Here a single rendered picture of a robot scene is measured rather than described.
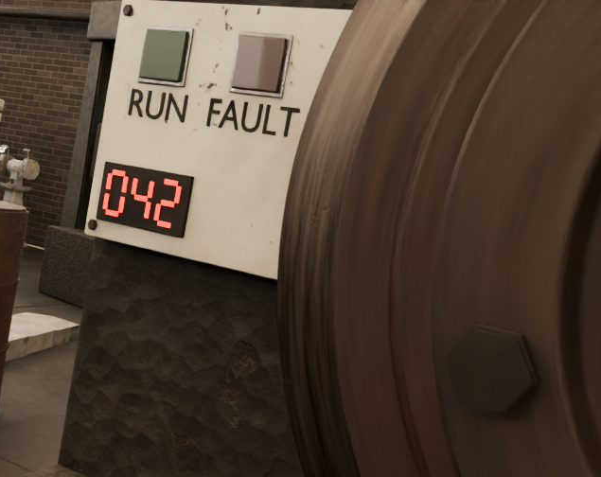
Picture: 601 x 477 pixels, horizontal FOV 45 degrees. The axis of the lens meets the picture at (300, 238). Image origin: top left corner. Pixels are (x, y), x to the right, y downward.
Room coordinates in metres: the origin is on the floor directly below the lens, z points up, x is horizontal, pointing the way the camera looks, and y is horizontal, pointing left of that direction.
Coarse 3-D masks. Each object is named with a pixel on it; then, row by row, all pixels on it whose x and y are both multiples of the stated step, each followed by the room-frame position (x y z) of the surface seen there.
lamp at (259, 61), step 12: (240, 36) 0.50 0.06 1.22; (252, 36) 0.49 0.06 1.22; (240, 48) 0.49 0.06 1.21; (252, 48) 0.49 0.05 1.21; (264, 48) 0.49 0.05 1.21; (276, 48) 0.48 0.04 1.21; (240, 60) 0.49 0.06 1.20; (252, 60) 0.49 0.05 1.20; (264, 60) 0.49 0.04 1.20; (276, 60) 0.48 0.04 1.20; (240, 72) 0.49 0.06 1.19; (252, 72) 0.49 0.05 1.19; (264, 72) 0.49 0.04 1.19; (276, 72) 0.48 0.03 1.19; (240, 84) 0.49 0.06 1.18; (252, 84) 0.49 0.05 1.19; (264, 84) 0.48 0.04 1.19; (276, 84) 0.48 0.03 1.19
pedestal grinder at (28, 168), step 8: (8, 152) 8.40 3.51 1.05; (24, 152) 8.18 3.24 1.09; (0, 160) 8.38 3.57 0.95; (8, 160) 8.42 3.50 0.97; (16, 160) 8.34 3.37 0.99; (24, 160) 8.21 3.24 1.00; (32, 160) 8.26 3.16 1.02; (0, 168) 8.33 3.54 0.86; (8, 168) 8.33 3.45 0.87; (16, 168) 8.26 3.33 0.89; (24, 168) 8.21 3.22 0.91; (32, 168) 8.26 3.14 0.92; (16, 176) 8.30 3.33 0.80; (24, 176) 8.18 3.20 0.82; (32, 176) 8.29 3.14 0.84; (0, 184) 8.28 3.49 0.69; (8, 184) 8.22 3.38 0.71; (16, 184) 8.30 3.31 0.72; (8, 192) 8.30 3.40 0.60; (16, 192) 8.30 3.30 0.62; (8, 200) 8.28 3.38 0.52; (16, 200) 8.31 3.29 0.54
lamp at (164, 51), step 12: (156, 36) 0.53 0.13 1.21; (168, 36) 0.52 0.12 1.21; (180, 36) 0.52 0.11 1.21; (144, 48) 0.53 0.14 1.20; (156, 48) 0.53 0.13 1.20; (168, 48) 0.52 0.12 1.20; (180, 48) 0.52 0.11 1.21; (144, 60) 0.53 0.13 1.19; (156, 60) 0.52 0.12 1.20; (168, 60) 0.52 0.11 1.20; (180, 60) 0.52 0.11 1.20; (144, 72) 0.53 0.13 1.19; (156, 72) 0.52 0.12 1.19; (168, 72) 0.52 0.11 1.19; (180, 72) 0.52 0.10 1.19
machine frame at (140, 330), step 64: (192, 0) 0.55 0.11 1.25; (256, 0) 0.52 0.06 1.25; (320, 0) 0.50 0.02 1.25; (128, 256) 0.55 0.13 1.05; (128, 320) 0.55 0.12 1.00; (192, 320) 0.52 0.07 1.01; (256, 320) 0.50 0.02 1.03; (128, 384) 0.55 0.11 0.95; (192, 384) 0.52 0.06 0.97; (256, 384) 0.50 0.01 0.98; (64, 448) 0.57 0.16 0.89; (128, 448) 0.54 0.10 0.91; (192, 448) 0.52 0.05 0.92; (256, 448) 0.49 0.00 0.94
